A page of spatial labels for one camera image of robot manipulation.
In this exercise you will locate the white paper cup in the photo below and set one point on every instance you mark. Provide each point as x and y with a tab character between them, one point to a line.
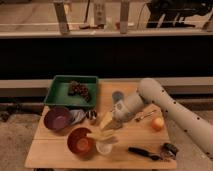
104	148

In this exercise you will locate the metal fork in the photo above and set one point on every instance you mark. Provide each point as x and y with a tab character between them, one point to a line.
144	116

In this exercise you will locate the yellow banana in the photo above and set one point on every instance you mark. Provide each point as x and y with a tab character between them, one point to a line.
105	136

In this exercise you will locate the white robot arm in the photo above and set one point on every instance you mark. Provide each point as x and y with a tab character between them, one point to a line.
151	91

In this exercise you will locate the grey crumpled cloth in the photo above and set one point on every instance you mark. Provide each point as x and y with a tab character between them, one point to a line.
78	116

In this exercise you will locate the wooden table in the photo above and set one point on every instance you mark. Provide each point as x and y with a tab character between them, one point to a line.
49	149

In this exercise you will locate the green plastic tray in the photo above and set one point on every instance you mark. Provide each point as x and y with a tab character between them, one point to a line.
58	92

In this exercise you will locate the grey post right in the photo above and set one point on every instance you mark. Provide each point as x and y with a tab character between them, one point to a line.
124	13

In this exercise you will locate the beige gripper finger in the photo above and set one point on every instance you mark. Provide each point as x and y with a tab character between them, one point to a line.
106	122
116	125

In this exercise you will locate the purple bowl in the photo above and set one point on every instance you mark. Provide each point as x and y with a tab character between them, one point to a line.
57	118

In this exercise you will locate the grey post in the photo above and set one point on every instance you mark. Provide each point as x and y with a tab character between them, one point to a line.
61	16
124	13

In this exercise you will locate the orange apple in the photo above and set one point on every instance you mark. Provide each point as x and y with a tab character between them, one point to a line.
157	123

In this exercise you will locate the black handled tool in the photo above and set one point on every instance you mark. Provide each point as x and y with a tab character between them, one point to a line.
144	153

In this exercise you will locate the orange-red bowl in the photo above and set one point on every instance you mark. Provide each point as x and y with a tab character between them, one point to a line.
79	143

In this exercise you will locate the black machine in background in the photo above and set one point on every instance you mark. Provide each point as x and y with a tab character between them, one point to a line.
176	11

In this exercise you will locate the grey post left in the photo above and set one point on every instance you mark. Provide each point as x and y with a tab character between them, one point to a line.
61	16

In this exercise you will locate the dark grape bunch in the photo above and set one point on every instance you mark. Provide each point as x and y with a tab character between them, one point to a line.
76	88

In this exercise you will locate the small dark round object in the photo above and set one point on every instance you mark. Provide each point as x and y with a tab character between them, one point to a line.
171	149

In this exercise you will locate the dark striped small object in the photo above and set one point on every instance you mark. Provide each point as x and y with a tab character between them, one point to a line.
91	115

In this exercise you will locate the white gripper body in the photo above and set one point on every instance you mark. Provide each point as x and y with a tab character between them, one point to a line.
126	107

